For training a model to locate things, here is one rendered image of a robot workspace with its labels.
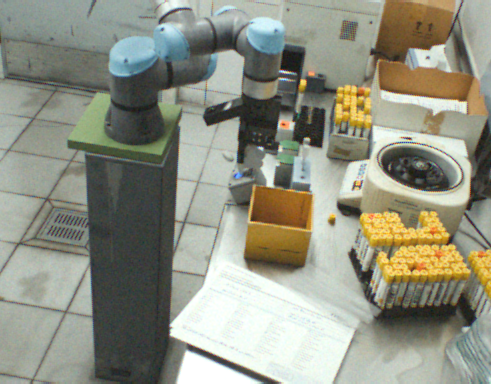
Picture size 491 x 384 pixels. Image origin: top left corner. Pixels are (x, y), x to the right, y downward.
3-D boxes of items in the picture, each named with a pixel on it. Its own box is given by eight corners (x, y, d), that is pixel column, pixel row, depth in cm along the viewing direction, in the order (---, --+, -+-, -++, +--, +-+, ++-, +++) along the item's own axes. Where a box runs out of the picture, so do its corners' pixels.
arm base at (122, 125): (94, 136, 168) (92, 102, 162) (118, 107, 180) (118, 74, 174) (151, 150, 166) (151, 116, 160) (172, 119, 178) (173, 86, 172)
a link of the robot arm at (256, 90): (240, 79, 137) (245, 62, 144) (238, 99, 140) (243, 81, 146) (277, 85, 137) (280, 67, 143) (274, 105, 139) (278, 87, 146)
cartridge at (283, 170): (274, 175, 168) (277, 152, 164) (293, 178, 168) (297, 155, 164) (272, 184, 165) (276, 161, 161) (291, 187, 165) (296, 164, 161)
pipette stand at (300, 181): (282, 190, 163) (288, 155, 157) (311, 194, 163) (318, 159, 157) (280, 215, 155) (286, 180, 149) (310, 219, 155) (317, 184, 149)
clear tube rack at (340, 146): (329, 118, 194) (333, 96, 189) (363, 124, 193) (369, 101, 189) (325, 156, 177) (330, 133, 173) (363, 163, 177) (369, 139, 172)
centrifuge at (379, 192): (348, 164, 176) (358, 123, 168) (464, 193, 170) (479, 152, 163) (331, 217, 157) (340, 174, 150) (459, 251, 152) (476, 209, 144)
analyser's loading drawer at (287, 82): (277, 71, 210) (279, 55, 207) (298, 74, 209) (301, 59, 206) (270, 102, 193) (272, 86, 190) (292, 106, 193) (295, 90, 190)
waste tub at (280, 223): (248, 219, 153) (253, 184, 147) (307, 228, 153) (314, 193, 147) (242, 259, 142) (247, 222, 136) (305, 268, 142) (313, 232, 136)
